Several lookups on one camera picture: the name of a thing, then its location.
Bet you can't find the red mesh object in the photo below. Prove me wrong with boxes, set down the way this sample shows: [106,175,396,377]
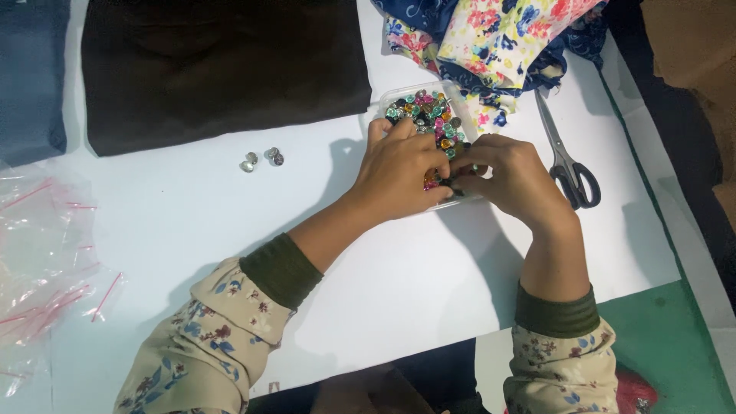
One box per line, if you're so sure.
[614,368,660,414]

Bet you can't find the blue-grey cloth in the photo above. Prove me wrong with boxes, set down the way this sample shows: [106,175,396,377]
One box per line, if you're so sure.
[0,0,71,168]

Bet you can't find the dark brown cloth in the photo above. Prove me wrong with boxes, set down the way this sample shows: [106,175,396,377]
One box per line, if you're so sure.
[80,0,373,158]

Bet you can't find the green cutting mat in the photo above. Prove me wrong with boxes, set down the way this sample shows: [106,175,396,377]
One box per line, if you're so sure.
[595,63,736,414]

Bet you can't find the person's left hand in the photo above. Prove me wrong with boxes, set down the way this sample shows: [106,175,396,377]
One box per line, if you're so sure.
[348,118,456,223]

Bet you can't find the navy patterned fabric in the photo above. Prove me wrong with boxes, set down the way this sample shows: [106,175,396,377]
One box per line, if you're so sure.
[371,0,610,97]

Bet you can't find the heap of colourful metal buttons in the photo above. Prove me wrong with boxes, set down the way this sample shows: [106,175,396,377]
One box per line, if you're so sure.
[384,89,479,194]

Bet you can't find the pile of clear zip bags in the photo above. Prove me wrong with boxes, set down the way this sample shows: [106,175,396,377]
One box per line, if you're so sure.
[0,163,125,399]

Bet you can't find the large white paper sheet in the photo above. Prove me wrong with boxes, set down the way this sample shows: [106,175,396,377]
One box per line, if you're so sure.
[0,0,683,414]

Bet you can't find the black-handled scissors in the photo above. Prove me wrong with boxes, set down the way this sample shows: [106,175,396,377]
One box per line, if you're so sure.
[534,87,602,210]

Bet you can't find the clear plastic container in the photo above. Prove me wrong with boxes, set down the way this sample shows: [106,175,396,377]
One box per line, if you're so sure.
[378,80,485,212]

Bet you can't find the cream floral fabric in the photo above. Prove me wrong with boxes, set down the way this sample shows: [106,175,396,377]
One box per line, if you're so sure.
[436,0,606,91]

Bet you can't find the person's right hand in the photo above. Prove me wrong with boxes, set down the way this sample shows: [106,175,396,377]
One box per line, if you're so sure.
[448,134,578,231]

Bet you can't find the pink floral fabric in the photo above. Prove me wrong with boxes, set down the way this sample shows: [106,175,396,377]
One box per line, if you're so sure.
[384,16,521,134]

